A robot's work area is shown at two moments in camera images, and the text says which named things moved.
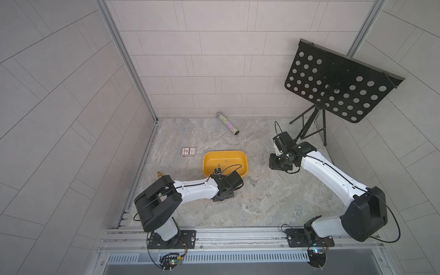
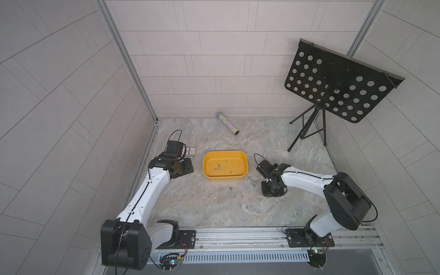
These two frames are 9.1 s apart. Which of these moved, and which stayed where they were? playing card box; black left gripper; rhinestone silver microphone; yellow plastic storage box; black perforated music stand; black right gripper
Moved: black right gripper; black left gripper
Stayed: yellow plastic storage box; rhinestone silver microphone; black perforated music stand; playing card box
